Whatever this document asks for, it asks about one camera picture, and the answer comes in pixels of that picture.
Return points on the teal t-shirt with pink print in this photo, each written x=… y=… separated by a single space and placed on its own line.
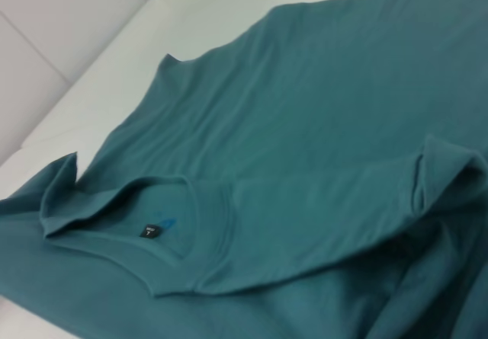
x=305 y=125

